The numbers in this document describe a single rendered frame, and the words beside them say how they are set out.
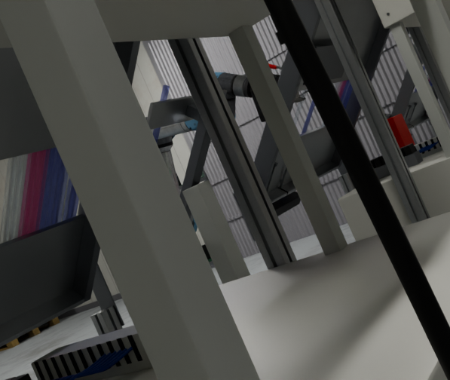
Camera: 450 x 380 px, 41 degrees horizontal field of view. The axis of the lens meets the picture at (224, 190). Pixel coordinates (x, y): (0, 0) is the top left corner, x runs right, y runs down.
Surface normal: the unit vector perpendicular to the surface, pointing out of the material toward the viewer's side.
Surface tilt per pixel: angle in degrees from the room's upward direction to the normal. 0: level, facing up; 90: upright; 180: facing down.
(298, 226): 90
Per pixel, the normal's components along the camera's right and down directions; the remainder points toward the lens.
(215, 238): -0.54, 0.23
